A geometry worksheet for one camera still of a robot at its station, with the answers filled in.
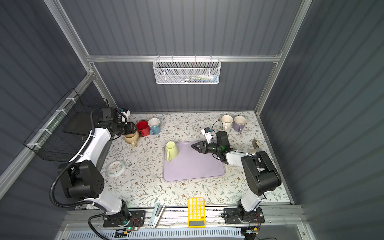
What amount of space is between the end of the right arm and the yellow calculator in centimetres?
26

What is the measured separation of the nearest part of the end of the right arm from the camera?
2.41 feet

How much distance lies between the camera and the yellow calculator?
2.37ft
